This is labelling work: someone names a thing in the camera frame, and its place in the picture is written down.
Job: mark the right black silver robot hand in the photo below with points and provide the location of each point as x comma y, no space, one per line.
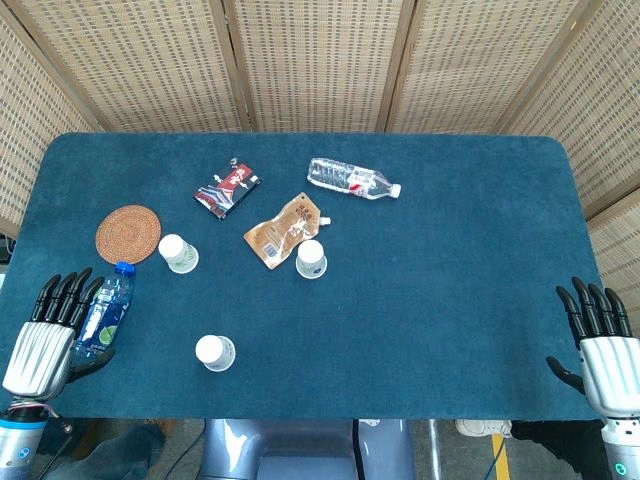
612,370

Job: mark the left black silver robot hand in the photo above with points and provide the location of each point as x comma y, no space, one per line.
37,357

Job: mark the white paper cup green print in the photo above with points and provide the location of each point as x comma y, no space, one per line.
311,260
179,254
214,352

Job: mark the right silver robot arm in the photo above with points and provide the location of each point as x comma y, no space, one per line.
622,450

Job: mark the blue label drink bottle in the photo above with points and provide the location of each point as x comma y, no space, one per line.
102,315

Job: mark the black cloth object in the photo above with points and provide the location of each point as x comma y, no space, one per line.
555,445

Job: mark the blue jeans leg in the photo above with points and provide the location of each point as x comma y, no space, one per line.
110,452

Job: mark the woven bamboo screen panel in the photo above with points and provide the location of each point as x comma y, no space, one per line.
480,65
150,65
620,250
600,110
30,130
320,65

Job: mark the white shoe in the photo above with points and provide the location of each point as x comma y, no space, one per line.
482,427

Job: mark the round woven rattan coaster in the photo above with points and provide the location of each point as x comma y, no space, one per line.
128,234

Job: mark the blue carpet table mat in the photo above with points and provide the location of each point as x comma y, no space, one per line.
400,310

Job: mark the black red snack packet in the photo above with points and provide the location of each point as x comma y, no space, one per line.
227,189

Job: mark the brown spout pouch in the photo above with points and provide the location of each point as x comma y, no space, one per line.
282,232

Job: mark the grey blue robot torso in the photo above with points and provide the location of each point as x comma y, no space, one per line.
300,450

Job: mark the clear plastic water bottle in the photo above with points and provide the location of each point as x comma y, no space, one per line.
345,178

